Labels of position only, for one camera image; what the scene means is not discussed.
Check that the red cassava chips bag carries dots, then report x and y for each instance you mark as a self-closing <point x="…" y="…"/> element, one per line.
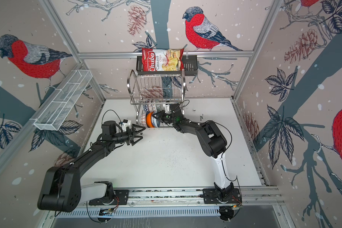
<point x="154" y="60"/>

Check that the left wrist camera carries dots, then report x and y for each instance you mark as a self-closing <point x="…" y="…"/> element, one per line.
<point x="112" y="127"/>

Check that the white mesh wall shelf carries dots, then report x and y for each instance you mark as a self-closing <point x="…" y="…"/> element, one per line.
<point x="65" y="98"/>

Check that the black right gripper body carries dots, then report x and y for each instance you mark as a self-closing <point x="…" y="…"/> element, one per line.
<point x="173" y="121"/>

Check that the steel two-tier dish rack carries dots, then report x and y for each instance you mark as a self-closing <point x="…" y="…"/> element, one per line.
<point x="155" y="89"/>

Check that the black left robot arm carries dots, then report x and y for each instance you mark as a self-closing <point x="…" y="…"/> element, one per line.
<point x="62" y="190"/>

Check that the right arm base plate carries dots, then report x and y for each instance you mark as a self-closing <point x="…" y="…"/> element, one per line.
<point x="222" y="196"/>

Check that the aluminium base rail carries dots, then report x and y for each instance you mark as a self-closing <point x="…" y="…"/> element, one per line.
<point x="177" y="202"/>

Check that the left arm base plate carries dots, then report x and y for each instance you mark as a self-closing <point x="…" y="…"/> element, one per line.
<point x="109" y="197"/>

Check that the dark red pattern bowl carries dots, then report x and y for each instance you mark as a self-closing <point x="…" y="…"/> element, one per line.
<point x="150" y="108"/>

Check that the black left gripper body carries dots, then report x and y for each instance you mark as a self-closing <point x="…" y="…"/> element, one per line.
<point x="124" y="137"/>

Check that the blue floral small bowl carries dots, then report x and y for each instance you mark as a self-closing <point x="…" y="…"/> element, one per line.
<point x="156" y="122"/>

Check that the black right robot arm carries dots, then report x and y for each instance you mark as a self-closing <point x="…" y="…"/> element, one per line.
<point x="211" y="140"/>

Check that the plain orange bowl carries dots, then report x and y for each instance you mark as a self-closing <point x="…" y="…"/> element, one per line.
<point x="149" y="120"/>

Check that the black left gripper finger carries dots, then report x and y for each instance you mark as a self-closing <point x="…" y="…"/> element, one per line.
<point x="137" y="129"/>
<point x="135" y="139"/>

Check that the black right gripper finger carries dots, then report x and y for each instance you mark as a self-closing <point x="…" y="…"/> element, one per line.
<point x="161" y="117"/>
<point x="160" y="113"/>

